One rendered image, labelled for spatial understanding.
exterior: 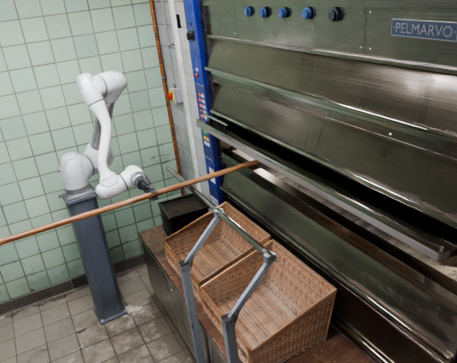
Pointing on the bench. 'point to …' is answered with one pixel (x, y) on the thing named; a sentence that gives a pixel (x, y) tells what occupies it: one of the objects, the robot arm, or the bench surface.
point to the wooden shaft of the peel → (120, 204)
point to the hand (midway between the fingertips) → (153, 194)
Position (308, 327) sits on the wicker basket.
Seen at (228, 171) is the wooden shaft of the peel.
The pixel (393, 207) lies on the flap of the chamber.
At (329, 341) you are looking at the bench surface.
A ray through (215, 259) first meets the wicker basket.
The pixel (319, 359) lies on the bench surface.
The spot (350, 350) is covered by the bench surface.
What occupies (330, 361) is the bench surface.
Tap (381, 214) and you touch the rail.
